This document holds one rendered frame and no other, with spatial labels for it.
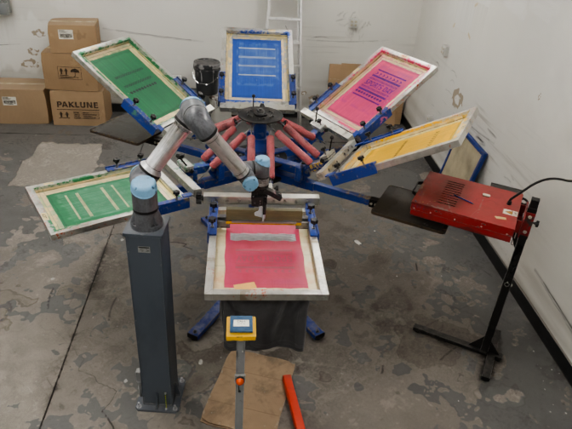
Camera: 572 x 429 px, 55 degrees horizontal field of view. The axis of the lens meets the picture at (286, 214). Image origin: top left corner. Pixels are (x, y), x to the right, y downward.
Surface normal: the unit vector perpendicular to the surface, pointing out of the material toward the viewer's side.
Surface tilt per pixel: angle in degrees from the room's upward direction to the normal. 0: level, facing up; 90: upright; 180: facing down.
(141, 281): 90
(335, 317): 0
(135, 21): 90
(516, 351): 0
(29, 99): 90
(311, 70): 90
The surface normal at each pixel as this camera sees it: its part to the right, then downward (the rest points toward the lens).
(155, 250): -0.04, 0.52
